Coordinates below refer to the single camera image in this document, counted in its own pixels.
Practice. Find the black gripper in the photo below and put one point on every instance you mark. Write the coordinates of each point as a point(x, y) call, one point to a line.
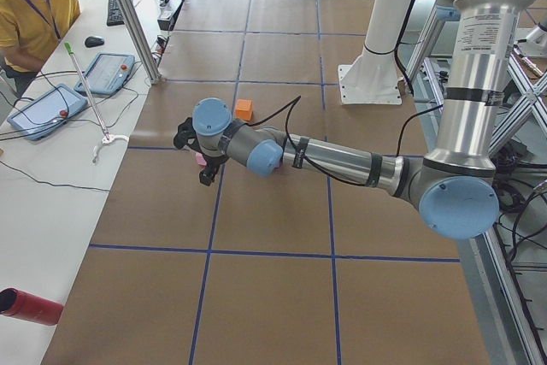
point(212, 161)

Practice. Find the orange foam block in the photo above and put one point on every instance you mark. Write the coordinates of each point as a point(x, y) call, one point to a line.
point(244, 109)

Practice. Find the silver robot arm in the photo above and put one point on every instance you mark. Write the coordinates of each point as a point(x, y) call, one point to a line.
point(451, 185)

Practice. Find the pink foam block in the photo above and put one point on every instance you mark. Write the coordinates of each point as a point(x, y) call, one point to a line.
point(200, 159)

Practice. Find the reacher grabber stick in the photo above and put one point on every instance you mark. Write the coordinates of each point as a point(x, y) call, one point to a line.
point(108, 138)

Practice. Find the brown paper table cover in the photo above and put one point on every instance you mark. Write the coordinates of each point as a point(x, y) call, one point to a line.
point(273, 190)

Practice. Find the far blue teach pendant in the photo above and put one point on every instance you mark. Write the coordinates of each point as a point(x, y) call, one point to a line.
point(108, 72)

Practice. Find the blue teach pendant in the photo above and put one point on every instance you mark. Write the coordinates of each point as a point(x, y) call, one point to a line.
point(108, 72)
point(45, 114)

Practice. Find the near blue teach pendant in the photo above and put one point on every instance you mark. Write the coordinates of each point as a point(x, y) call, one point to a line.
point(45, 114)

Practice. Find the black computer mouse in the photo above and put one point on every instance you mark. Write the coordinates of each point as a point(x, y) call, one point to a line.
point(93, 41)

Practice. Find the black keyboard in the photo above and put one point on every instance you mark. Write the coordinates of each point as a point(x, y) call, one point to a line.
point(114, 14)

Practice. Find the blue tape grid lines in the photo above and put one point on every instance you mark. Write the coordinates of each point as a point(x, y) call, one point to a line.
point(209, 249)

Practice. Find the red cylinder bottle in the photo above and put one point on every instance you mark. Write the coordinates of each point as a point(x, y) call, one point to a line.
point(28, 307)

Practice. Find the person in yellow shirt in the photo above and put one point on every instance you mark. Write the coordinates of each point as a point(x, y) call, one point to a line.
point(30, 32)

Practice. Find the aluminium frame post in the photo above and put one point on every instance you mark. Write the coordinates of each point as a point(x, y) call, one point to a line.
point(139, 40)

